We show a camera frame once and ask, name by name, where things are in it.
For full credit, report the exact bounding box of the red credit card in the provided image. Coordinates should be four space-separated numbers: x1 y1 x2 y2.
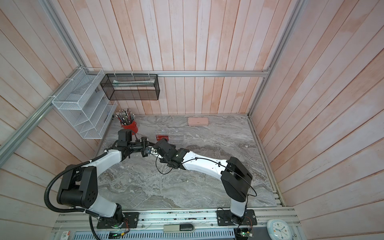
156 135 169 142

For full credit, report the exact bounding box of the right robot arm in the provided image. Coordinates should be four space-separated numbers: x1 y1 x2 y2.
151 139 253 226

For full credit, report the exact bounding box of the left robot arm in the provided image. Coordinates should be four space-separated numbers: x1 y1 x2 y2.
44 129 154 228

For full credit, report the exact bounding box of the red pen cup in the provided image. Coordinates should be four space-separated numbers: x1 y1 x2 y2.
121 121 139 135

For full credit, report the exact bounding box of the clear acrylic organizer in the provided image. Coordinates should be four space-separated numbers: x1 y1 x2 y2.
155 128 193 148

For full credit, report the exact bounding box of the grey black handheld device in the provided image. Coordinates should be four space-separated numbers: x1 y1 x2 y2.
163 223 195 233

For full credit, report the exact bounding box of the white analog clock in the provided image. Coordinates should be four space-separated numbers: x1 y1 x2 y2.
267 219 293 240

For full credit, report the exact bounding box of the black mesh wall basket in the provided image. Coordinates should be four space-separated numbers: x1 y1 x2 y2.
101 73 160 101

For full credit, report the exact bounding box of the white wire mesh shelf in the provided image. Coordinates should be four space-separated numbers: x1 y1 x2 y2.
52 68 117 140

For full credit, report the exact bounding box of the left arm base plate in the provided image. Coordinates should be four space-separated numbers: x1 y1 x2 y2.
97 212 140 229

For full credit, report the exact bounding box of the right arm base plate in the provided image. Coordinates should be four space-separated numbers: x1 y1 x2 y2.
216 209 258 226

